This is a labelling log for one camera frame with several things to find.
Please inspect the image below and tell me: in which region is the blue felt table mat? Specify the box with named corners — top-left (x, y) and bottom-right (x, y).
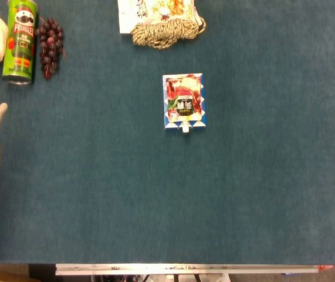
top-left (0, 0), bottom-right (335, 264)

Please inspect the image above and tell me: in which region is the dark red grape bunch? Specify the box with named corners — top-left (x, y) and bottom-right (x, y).
top-left (35, 16), bottom-right (67, 80)

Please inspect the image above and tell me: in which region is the beige coiled rope bundle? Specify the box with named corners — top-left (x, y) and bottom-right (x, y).
top-left (130, 16), bottom-right (207, 50)

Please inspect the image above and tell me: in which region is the red spouted drink pouch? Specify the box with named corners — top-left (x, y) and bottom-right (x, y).
top-left (167, 74), bottom-right (202, 136)

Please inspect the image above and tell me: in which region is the blue white drink pouch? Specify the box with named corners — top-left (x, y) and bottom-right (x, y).
top-left (162, 73), bottom-right (208, 131)

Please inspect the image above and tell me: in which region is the aluminium profile rail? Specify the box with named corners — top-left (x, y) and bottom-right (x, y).
top-left (55, 263), bottom-right (335, 276)

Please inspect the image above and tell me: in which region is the white printed snack bag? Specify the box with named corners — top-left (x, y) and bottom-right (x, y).
top-left (117, 0), bottom-right (203, 34)

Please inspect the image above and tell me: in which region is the green Pringles can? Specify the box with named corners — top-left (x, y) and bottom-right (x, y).
top-left (2, 0), bottom-right (39, 86)

